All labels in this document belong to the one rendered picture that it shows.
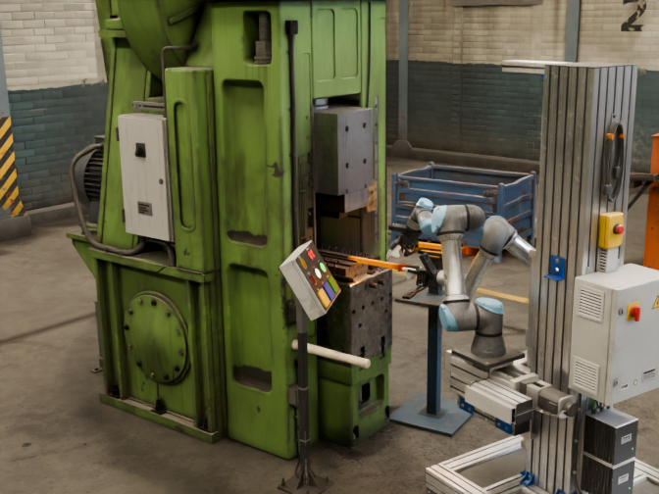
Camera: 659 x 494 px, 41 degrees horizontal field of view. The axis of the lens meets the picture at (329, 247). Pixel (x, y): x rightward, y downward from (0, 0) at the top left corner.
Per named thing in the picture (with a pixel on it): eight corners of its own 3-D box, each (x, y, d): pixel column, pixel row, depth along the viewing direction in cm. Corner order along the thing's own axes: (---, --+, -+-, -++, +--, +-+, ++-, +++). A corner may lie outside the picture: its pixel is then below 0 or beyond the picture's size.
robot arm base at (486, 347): (513, 352, 381) (514, 330, 378) (486, 360, 373) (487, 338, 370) (488, 342, 393) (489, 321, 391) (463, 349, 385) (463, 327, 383)
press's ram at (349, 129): (382, 183, 466) (382, 106, 455) (338, 196, 436) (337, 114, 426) (319, 175, 490) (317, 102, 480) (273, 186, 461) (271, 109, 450)
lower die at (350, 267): (368, 271, 467) (368, 256, 465) (345, 281, 452) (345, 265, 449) (305, 260, 492) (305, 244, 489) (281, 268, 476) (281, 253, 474)
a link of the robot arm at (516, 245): (570, 307, 413) (478, 235, 411) (567, 297, 427) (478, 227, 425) (587, 288, 409) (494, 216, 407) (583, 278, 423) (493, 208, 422)
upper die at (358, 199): (368, 206, 458) (368, 187, 455) (344, 213, 442) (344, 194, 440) (304, 196, 482) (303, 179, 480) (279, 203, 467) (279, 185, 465)
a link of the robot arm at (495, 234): (514, 233, 397) (464, 325, 412) (513, 227, 408) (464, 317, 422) (490, 222, 397) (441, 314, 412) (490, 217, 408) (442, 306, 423)
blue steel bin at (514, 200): (535, 243, 870) (538, 171, 851) (499, 262, 807) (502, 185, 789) (427, 228, 938) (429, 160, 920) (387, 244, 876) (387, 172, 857)
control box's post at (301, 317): (311, 484, 436) (306, 273, 408) (306, 488, 433) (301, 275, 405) (305, 482, 438) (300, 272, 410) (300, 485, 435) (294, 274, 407)
